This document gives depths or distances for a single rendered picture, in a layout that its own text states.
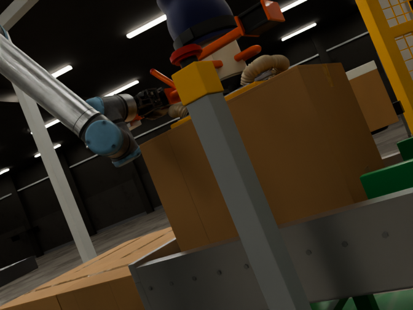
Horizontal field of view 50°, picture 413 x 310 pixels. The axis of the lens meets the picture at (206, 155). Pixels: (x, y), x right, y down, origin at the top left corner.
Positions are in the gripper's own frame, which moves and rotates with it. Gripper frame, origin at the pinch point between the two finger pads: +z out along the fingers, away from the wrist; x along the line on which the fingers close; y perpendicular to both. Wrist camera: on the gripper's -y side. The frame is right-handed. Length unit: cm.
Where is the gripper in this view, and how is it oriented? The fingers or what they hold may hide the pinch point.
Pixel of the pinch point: (161, 103)
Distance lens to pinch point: 163.2
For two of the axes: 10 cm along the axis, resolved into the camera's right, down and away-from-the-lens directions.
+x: -4.0, -9.2, 0.3
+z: 5.4, -2.1, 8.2
